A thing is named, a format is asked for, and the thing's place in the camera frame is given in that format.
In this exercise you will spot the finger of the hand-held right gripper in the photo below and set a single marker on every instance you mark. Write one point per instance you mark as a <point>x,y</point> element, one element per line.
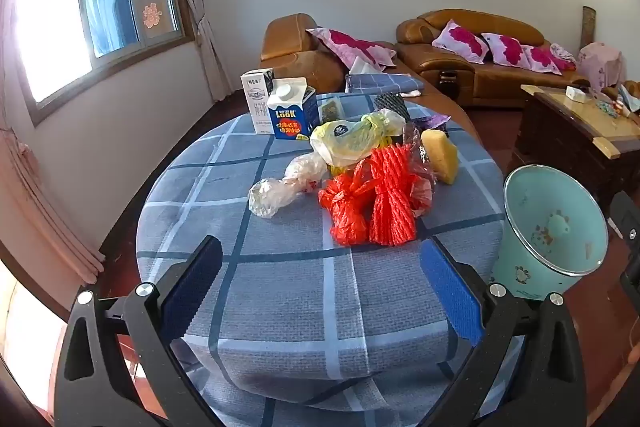
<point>632,279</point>
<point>626,214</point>

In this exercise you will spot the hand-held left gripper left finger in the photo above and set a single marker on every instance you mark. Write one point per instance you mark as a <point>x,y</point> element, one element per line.
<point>192,287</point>

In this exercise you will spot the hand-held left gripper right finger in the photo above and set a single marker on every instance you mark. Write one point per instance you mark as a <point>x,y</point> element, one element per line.
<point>450,287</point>

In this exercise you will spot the teal trash bin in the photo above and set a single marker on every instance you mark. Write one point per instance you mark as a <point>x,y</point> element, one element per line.
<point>540,207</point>

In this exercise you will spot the red foam net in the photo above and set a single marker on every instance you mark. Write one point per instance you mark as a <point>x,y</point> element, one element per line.
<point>392,202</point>
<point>345,207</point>

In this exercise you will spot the dark wooden coffee table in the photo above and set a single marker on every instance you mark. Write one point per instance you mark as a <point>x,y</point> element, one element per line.
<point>560,127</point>

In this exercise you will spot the clear crumpled plastic bag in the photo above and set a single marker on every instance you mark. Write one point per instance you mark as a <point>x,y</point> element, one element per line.
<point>272,199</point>

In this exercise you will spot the small white box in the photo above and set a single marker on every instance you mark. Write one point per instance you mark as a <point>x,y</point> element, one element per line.
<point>575,94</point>

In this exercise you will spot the yellow sponge piece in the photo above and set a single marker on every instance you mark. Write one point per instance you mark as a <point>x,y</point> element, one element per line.
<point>440,154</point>

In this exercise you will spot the pink transparent plastic bag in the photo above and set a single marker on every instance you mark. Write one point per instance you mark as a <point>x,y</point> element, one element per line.
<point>412,141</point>

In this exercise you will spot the pink cloth cover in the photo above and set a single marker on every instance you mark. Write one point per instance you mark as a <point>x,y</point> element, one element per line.
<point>602,64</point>

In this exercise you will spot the purple foil wrapper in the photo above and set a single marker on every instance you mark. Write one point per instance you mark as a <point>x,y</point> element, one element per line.
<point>432,122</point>

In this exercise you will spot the pink curtain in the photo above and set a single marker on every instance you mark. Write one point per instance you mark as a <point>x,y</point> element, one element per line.
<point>45,207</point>

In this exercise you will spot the pink floral pillow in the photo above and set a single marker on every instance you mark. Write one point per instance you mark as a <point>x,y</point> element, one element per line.
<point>460,42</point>
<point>565,55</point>
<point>350,44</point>
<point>507,49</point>
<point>542,59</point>

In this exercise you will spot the yellow white plastic bag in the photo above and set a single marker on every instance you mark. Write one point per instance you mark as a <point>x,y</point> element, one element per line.
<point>345,139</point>

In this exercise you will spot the black mesh net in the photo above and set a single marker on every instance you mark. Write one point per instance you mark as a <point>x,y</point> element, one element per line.
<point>392,104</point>

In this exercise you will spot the leaning wooden board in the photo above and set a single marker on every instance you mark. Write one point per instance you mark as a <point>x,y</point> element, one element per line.
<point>588,24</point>

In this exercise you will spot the white milk carton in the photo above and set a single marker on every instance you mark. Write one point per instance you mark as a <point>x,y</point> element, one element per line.
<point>255,102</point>

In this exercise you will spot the blue milk carton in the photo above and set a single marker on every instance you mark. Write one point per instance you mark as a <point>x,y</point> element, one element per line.
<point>290,117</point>

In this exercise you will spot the brown leather sofa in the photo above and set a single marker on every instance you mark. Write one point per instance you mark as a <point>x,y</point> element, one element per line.
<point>475,77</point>

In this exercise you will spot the clear packet of dark snack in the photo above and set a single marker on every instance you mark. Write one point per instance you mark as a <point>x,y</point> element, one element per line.
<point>330,109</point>

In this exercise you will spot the folded blue checked blanket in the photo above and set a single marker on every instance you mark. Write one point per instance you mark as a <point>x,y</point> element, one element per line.
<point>382,83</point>

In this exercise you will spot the brown leather armchair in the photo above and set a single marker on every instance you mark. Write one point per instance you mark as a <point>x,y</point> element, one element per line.
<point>290,42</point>

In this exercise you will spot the red window decal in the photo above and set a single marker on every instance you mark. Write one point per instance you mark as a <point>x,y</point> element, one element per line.
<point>152,17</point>

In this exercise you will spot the beige curtain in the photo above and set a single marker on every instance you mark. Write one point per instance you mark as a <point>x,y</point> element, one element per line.
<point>200,7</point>

